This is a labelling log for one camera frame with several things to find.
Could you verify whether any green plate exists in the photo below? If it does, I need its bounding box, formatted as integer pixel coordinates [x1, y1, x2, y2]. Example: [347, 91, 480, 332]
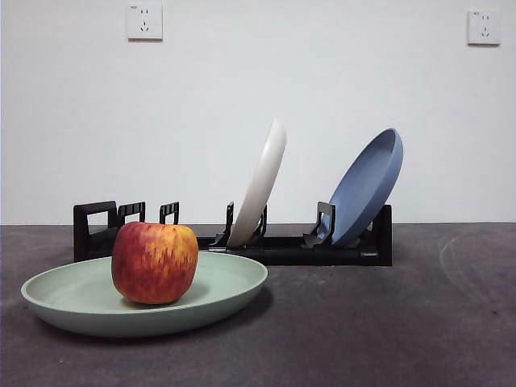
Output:
[20, 252, 269, 338]

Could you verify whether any red yellow apple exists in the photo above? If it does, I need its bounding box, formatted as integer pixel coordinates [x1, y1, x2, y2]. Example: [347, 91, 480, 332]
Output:
[111, 220, 199, 306]

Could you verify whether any cream plate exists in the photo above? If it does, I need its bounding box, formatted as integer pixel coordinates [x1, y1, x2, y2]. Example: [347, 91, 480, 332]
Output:
[226, 119, 288, 248]

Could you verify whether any black plate rack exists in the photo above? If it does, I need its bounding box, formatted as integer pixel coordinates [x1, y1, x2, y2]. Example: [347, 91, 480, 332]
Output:
[73, 200, 393, 267]

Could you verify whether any blue plate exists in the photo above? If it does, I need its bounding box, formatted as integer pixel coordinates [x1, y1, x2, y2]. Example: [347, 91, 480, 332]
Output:
[328, 127, 404, 247]

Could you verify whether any white wall socket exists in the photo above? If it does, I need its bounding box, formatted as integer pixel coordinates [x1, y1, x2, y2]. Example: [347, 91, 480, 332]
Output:
[127, 3, 164, 41]
[467, 8, 502, 46]

